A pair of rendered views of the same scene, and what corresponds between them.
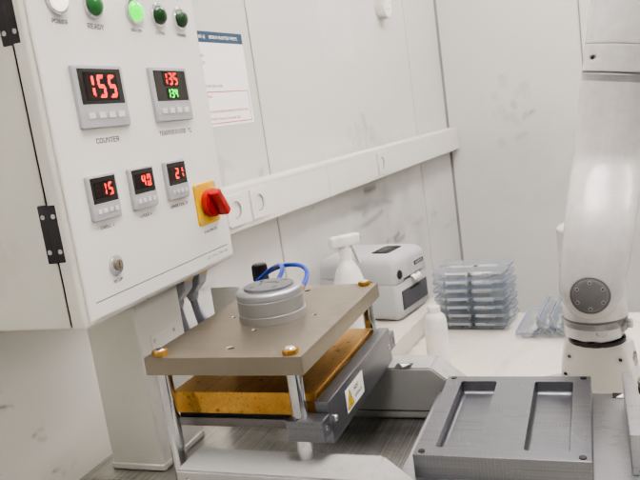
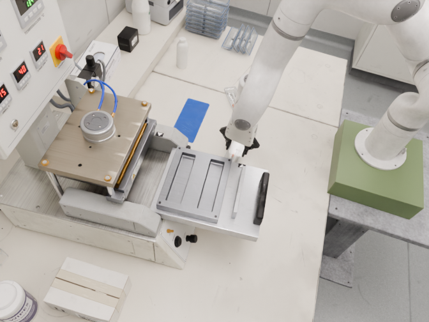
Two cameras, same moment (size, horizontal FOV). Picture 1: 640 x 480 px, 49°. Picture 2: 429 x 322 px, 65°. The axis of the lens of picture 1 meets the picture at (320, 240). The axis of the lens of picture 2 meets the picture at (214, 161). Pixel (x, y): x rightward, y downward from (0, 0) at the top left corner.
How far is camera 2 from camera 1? 0.51 m
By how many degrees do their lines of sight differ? 46
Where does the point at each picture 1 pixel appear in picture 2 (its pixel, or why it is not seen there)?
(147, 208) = (25, 82)
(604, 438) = (227, 193)
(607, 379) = (242, 136)
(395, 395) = (154, 143)
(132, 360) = (28, 138)
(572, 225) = (243, 98)
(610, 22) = (293, 8)
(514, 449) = (193, 206)
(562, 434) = (213, 193)
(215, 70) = not seen: outside the picture
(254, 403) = not seen: hidden behind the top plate
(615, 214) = (262, 99)
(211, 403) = not seen: hidden behind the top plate
